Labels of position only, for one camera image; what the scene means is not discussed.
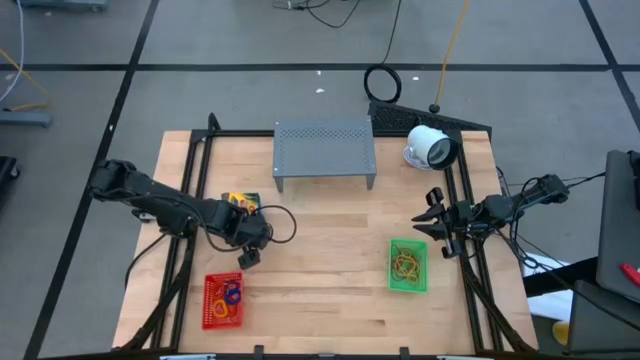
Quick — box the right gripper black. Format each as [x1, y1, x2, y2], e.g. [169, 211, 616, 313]
[410, 187, 481, 260]

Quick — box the green plastic basket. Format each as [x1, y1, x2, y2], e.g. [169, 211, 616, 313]
[388, 237, 430, 294]

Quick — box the Crayola crayon box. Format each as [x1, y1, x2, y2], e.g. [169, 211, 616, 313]
[223, 192, 261, 215]

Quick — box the blue plastic basket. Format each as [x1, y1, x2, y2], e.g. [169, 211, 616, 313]
[220, 191, 263, 219]

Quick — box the yellow rubber band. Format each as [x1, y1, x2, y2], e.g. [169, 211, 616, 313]
[392, 252, 421, 281]
[394, 257, 424, 284]

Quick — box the blue spiral coil wristband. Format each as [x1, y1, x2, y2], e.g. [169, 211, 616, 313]
[224, 281, 243, 306]

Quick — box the red plastic basket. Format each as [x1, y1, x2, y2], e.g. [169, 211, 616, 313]
[201, 271, 245, 332]

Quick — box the black perforated panel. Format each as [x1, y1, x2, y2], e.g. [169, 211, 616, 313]
[368, 100, 493, 140]

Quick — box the grey perforated metal shelf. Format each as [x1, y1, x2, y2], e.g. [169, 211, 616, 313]
[272, 116, 378, 193]

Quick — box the black support bar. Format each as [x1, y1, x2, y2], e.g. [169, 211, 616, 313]
[522, 256, 600, 299]

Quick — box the white floor sheet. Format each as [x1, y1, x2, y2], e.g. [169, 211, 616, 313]
[522, 252, 575, 322]

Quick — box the yellow floor object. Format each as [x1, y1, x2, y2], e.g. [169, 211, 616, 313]
[551, 320, 571, 347]

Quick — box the grey equipment case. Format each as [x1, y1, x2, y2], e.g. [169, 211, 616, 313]
[594, 148, 640, 305]

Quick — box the grey chair seat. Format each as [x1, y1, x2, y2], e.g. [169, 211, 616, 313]
[567, 278, 640, 355]

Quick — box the black floor object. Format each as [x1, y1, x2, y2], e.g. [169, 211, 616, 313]
[0, 155, 21, 201]

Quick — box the grey floor beam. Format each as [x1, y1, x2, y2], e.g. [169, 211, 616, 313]
[0, 109, 54, 128]

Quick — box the grey cart base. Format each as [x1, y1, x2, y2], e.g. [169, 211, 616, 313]
[19, 0, 109, 13]

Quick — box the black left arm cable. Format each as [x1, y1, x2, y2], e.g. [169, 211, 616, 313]
[205, 203, 298, 254]

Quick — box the black table-side cable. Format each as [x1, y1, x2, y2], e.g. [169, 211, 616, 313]
[124, 232, 170, 290]

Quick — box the black coiled floor cable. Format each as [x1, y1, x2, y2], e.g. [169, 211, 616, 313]
[362, 0, 404, 105]

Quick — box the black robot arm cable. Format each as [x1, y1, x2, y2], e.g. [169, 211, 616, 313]
[494, 167, 607, 281]

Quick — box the yellow hanging cord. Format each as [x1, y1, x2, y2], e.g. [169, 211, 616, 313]
[428, 0, 472, 114]

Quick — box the red tool handle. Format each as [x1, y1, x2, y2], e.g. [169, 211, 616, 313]
[620, 262, 640, 288]

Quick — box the yellow floor cable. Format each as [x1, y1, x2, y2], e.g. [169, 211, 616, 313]
[0, 47, 52, 113]

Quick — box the white floor cable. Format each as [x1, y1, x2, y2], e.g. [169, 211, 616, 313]
[0, 0, 26, 105]

